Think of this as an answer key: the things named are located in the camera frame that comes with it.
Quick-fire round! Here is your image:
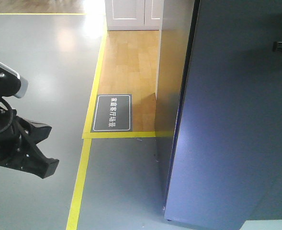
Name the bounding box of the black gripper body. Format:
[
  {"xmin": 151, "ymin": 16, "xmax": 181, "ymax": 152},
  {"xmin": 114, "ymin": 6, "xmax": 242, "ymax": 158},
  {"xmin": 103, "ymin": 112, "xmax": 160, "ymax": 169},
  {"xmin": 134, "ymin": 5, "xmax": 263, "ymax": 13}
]
[{"xmin": 0, "ymin": 98, "xmax": 33, "ymax": 168}]

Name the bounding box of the fridge door with white liner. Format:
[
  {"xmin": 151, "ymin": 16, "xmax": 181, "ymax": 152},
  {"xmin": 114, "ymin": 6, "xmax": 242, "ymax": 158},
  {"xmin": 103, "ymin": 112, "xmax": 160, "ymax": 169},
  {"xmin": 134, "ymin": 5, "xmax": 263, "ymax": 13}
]
[{"xmin": 164, "ymin": 0, "xmax": 282, "ymax": 230}]

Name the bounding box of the dark floor sign chinese text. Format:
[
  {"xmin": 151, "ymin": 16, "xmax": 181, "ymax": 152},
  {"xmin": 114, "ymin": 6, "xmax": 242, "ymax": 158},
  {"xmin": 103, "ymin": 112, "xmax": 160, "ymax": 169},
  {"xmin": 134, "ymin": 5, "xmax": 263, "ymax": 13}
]
[{"xmin": 91, "ymin": 94, "xmax": 133, "ymax": 132}]

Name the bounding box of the white cabinet with doors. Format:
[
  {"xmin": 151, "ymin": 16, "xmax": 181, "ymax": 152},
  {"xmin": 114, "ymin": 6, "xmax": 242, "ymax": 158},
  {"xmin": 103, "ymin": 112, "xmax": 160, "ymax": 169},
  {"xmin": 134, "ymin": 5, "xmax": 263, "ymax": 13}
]
[{"xmin": 105, "ymin": 0, "xmax": 164, "ymax": 31}]

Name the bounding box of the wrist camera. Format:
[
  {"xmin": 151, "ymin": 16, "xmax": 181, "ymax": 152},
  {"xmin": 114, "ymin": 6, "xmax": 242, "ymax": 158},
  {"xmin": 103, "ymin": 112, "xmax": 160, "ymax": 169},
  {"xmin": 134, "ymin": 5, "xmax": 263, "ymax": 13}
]
[{"xmin": 0, "ymin": 62, "xmax": 28, "ymax": 98}]

